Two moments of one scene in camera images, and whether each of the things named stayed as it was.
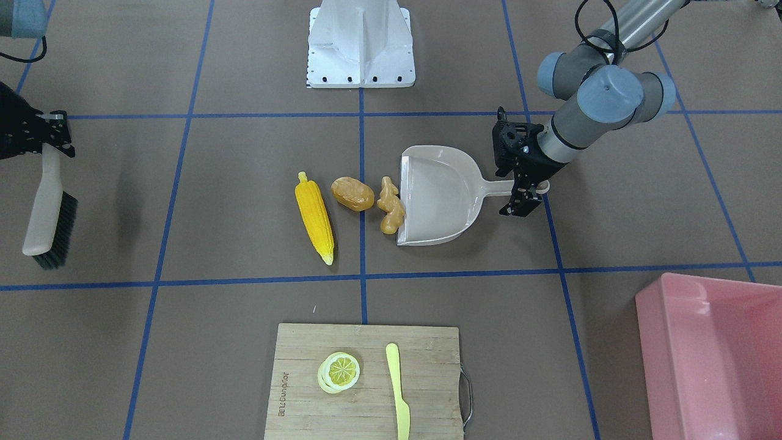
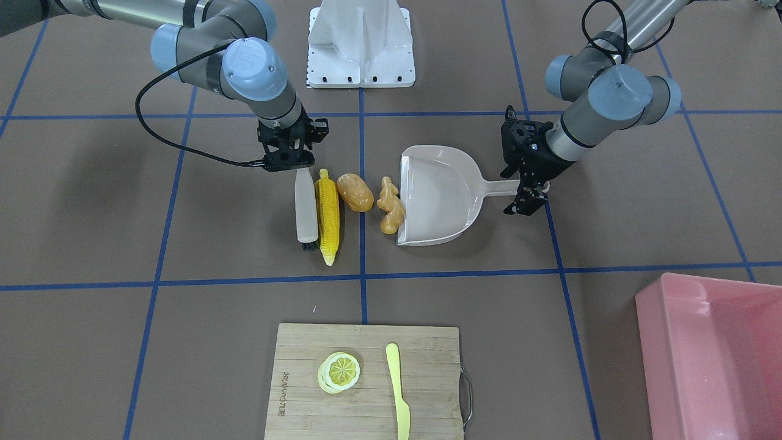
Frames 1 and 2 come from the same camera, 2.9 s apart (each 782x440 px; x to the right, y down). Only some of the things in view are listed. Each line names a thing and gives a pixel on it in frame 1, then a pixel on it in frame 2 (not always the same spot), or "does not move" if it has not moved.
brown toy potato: [352, 194] does not move
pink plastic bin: [712, 358] does not move
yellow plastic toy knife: [404, 413] does not move
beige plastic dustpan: [443, 192] does not move
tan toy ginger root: [393, 205] does not move
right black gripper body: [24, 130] → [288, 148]
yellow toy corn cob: [316, 216] → [327, 203]
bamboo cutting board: [429, 374] does not move
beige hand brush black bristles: [53, 218] → [306, 208]
